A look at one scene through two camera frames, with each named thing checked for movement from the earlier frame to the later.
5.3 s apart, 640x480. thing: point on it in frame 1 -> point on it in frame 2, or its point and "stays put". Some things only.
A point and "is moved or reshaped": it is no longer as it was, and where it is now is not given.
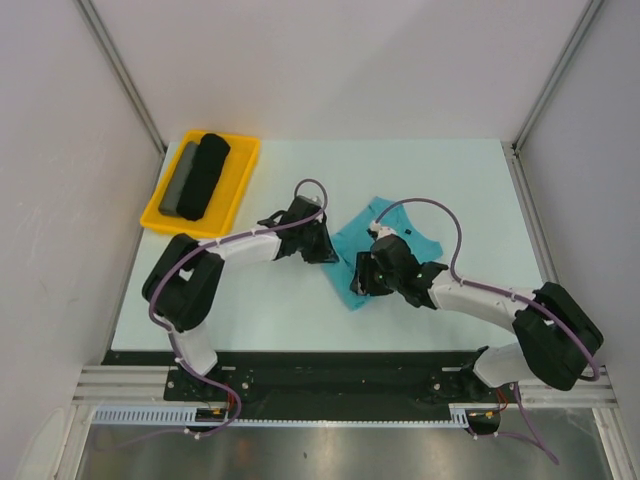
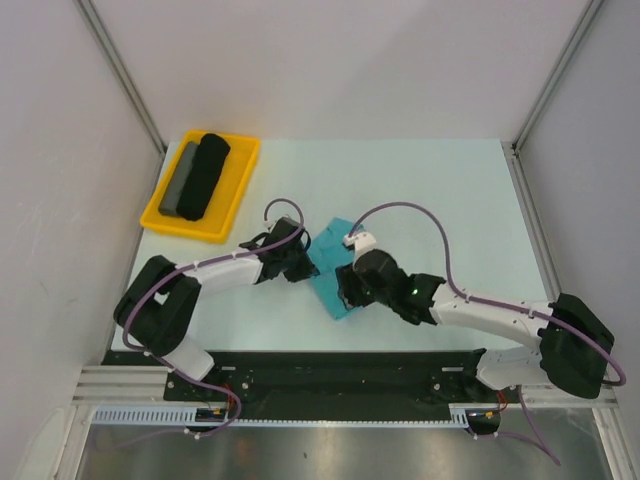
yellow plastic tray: [217, 216] stays put
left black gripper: [325, 253] -> [306, 268]
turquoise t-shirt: [376, 218] is moved or reshaped
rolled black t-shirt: [205, 173] stays put
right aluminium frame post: [514, 163] stays put
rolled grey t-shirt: [178, 179] stays put
